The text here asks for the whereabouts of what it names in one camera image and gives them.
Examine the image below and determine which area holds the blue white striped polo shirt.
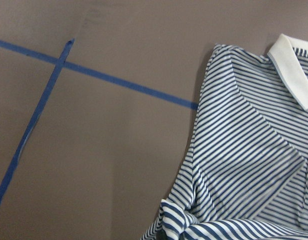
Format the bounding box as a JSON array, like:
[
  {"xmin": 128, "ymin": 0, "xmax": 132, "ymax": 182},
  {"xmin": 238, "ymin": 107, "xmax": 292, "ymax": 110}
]
[{"xmin": 143, "ymin": 34, "xmax": 308, "ymax": 240}]

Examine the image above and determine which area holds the brown paper table cover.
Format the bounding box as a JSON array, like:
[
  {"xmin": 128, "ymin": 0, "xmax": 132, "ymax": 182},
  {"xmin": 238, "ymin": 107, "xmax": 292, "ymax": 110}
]
[{"xmin": 0, "ymin": 0, "xmax": 308, "ymax": 240}]

